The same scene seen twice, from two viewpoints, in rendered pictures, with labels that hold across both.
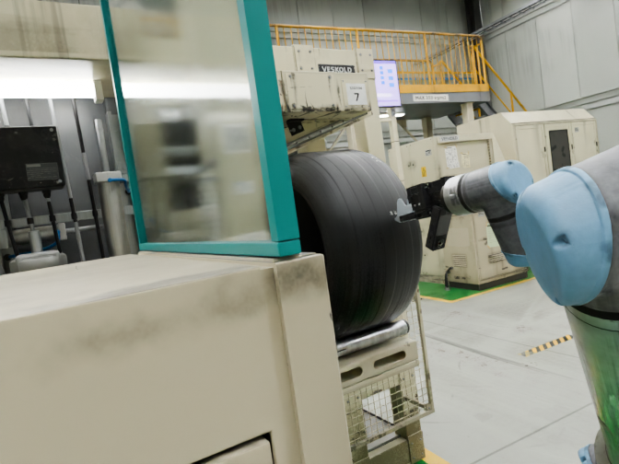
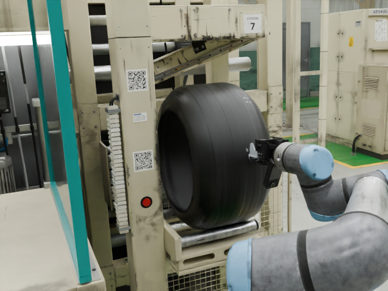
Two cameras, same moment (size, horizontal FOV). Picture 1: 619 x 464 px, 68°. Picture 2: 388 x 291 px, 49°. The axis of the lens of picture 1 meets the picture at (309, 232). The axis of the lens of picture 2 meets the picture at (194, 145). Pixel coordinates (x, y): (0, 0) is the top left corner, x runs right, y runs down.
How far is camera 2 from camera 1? 0.46 m
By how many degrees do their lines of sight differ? 13
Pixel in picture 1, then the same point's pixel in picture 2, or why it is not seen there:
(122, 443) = not seen: outside the picture
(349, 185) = (216, 126)
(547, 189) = (234, 255)
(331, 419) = not seen: outside the picture
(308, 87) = (209, 18)
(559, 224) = (230, 279)
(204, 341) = not seen: outside the picture
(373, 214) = (231, 150)
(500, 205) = (305, 178)
